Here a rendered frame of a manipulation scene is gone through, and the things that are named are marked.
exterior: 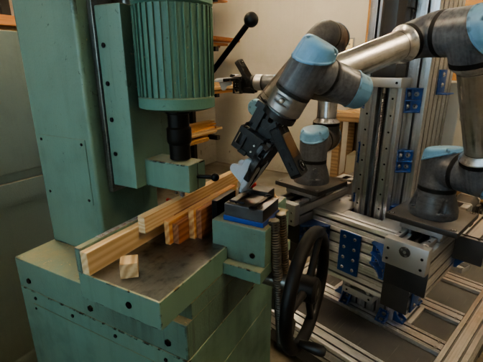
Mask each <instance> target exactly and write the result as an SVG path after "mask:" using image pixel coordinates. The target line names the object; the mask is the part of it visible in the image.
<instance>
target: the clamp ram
mask: <svg viewBox="0 0 483 362"><path fill-rule="evenodd" d="M235 196H236V190H232V189H230V190H228V191H227V192H225V193H224V194H222V195H220V196H218V197H217V198H215V199H213V200H212V220H213V219H214V218H215V217H216V216H218V215H220V214H221V213H223V212H224V203H226V202H227V201H229V200H230V199H232V198H234V197H235Z"/></svg>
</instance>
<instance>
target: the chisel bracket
mask: <svg viewBox="0 0 483 362"><path fill-rule="evenodd" d="M145 170H146V179H147V185H150V186H154V187H161V188H165V189H169V190H176V191H178V192H179V193H185V192H186V193H192V192H194V191H196V190H197V189H199V188H201V187H203V186H205V185H206V179H201V178H197V175H204V174H205V160H204V159H196V158H190V159H187V160H181V161H176V160H171V159H170V155H169V154H158V155H156V156H153V157H149V158H146V159H145Z"/></svg>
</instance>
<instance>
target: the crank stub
mask: <svg viewBox="0 0 483 362"><path fill-rule="evenodd" d="M298 347H299V348H302V349H303V350H305V351H307V352H309V353H311V354H313V355H315V356H318V357H324V356H325V355H326V348H325V347H324V345H321V344H319V343H314V342H311V341H308V340H301V339H300V341H299V344H298Z"/></svg>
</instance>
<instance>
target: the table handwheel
mask: <svg viewBox="0 0 483 362"><path fill-rule="evenodd" d="M313 245H314V246H313ZM312 247H313V252H312V255H311V258H310V263H309V266H308V271H307V274H303V270H304V267H305V263H306V261H307V258H308V255H309V253H310V251H311V249H312ZM317 261H318V266H317V272H316V277H314V275H315V271H316V264H317ZM328 263H329V240H328V234H327V232H326V230H325V229H324V228H323V227H321V226H313V227H311V228H309V229H308V230H307V231H306V232H305V233H304V235H303V237H302V238H301V240H300V242H299V244H298V246H297V248H296V250H295V253H294V254H293V258H292V261H291V262H290V266H289V269H288V272H287V274H282V281H281V282H280V284H279V285H280V288H281V289H282V290H283V292H282V299H281V305H280V316H279V338H280V345H281V347H282V349H283V351H284V352H285V353H286V354H287V355H289V356H296V355H298V354H299V353H300V352H301V351H302V350H303V349H302V348H299V347H298V344H299V341H300V339H301V340H309V339H310V337H311V334H312V332H313V329H314V327H315V325H316V321H317V319H318V314H319V312H320V308H321V304H322V301H323V295H324V292H325V288H326V280H327V275H328ZM262 284H266V285H268V286H271V287H273V286H274V285H273V284H274V283H273V280H272V272H270V274H269V275H268V276H267V278H266V279H265V280H264V281H263V283H262ZM302 302H305V305H306V311H307V315H306V317H305V320H304V322H303V325H302V327H301V329H300V332H299V333H298V335H297V336H296V338H295V340H293V319H294V313H295V311H296V310H297V309H298V307H299V306H300V304H301V303H302Z"/></svg>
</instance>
